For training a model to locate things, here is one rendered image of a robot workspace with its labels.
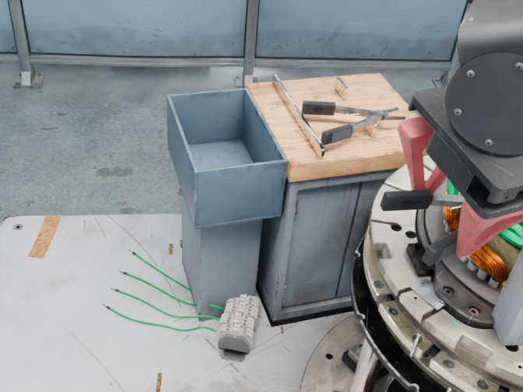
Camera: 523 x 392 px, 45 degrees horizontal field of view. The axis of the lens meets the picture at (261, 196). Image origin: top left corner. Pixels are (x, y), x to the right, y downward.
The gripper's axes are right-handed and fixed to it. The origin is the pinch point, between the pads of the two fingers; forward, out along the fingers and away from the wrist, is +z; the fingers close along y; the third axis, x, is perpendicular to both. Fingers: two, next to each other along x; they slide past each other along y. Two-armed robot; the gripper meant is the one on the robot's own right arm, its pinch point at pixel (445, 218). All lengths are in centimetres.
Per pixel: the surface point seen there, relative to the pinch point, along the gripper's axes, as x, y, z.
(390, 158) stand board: 11.0, -19.2, 13.5
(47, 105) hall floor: -10, -205, 144
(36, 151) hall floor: -20, -173, 140
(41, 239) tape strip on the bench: -28, -46, 45
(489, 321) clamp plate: 2.2, 6.6, 6.0
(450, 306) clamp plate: 0.3, 4.1, 6.5
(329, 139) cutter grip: 3.6, -21.8, 11.0
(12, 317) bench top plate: -34, -31, 43
